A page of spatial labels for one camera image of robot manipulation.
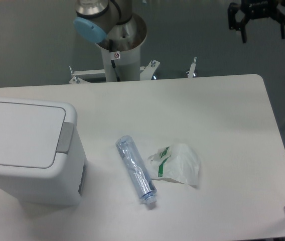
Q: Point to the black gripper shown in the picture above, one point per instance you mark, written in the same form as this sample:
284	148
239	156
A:
255	10

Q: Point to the white trash can lid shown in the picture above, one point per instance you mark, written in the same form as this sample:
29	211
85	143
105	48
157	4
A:
29	134

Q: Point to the white plastic trash can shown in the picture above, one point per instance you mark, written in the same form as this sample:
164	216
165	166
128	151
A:
63	181

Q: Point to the white green plastic bag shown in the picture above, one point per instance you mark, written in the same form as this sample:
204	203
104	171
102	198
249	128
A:
177	163

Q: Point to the clear empty plastic bottle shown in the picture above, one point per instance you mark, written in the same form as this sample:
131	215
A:
136	169

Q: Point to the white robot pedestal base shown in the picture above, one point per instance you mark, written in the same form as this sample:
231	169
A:
119	66

